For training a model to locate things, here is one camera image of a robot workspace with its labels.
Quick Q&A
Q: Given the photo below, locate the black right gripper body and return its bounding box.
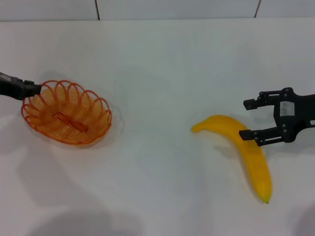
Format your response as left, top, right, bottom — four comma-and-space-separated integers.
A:
273, 87, 315, 144

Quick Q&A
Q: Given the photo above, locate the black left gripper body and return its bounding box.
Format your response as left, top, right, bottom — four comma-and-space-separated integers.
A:
0, 72, 26, 101

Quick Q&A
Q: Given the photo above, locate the yellow banana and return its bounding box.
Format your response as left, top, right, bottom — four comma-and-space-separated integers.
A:
191, 115, 272, 205

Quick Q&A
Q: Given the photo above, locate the orange woven plastic basket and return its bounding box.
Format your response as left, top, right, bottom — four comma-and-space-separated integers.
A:
21, 79, 113, 148

